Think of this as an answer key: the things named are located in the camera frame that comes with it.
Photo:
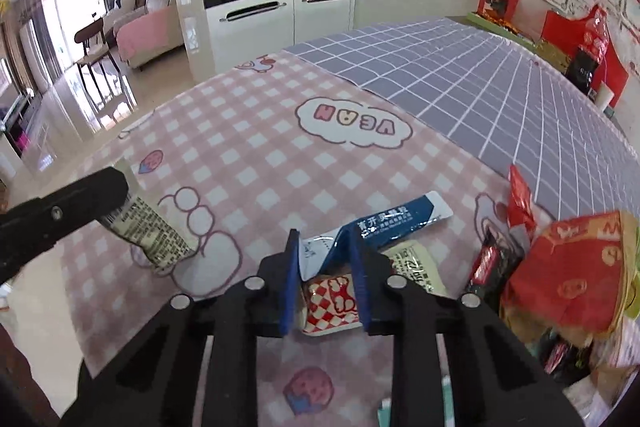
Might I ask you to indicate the grey grid tablecloth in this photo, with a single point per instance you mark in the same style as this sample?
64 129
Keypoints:
497 101

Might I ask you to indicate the white paper cup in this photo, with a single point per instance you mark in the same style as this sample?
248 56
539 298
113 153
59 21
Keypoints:
604 97

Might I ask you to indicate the red brown paper bag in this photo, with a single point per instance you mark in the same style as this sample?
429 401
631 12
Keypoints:
579 278

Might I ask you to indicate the red gift box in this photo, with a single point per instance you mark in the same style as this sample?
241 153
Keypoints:
556 31

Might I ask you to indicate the beige printed packet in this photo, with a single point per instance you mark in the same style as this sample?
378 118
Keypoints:
141 223

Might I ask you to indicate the small red snack packet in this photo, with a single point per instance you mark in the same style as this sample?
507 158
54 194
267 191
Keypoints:
520 214

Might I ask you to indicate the red white checkered packet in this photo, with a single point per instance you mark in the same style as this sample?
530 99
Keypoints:
329 305

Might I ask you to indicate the cola bottle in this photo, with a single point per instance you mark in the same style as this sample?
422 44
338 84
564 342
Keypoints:
592 37

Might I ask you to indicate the beige sofa pink blanket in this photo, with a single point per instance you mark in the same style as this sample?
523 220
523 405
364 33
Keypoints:
145 33

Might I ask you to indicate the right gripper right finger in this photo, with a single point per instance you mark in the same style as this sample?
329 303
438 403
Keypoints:
454 349

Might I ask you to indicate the white black sideboard cabinet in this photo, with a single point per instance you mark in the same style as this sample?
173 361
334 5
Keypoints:
220 34

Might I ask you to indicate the blue white sachet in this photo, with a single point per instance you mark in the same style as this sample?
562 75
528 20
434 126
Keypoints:
381 229

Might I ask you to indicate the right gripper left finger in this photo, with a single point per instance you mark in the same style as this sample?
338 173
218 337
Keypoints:
207 346

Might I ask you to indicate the black red snack wrapper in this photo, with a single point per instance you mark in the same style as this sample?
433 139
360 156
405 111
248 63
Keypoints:
492 268

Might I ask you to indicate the dark wooden chair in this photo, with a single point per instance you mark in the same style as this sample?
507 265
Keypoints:
96 50

